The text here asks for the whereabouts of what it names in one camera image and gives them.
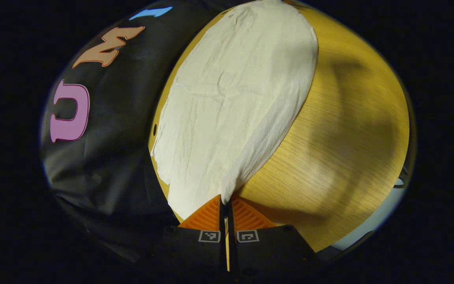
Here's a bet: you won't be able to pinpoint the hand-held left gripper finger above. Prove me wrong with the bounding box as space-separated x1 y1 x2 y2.
148 194 227 277
227 195 322 277

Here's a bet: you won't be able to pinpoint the white jeans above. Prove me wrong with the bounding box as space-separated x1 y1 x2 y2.
151 0 319 220

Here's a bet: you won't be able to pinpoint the black backdrop cloth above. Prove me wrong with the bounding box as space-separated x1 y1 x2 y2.
40 0 231 263

